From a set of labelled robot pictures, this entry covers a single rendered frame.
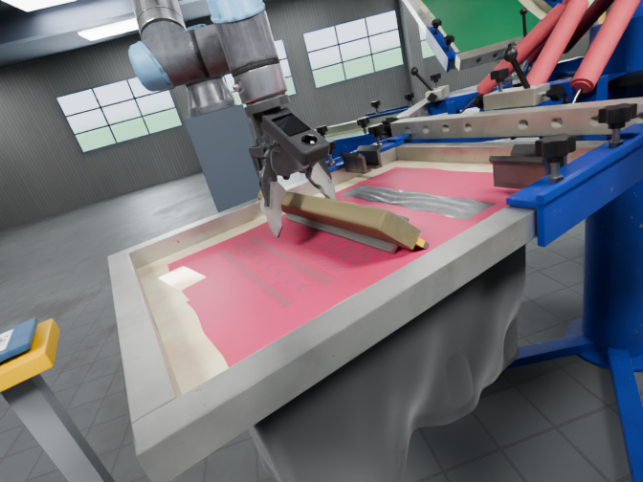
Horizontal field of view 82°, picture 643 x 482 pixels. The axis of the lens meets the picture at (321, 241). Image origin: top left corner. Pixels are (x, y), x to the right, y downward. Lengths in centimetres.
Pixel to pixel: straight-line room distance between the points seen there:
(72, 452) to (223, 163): 80
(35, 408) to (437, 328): 62
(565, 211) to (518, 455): 104
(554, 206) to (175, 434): 48
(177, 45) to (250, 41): 15
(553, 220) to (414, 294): 23
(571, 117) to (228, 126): 86
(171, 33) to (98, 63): 941
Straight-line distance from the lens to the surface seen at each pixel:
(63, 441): 80
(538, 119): 89
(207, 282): 63
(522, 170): 64
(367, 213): 49
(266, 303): 50
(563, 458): 150
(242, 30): 59
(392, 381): 54
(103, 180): 1032
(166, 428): 34
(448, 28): 223
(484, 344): 67
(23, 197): 1106
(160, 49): 70
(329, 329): 35
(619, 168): 69
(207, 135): 120
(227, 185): 122
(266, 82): 58
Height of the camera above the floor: 119
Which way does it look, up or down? 22 degrees down
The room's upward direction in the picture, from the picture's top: 15 degrees counter-clockwise
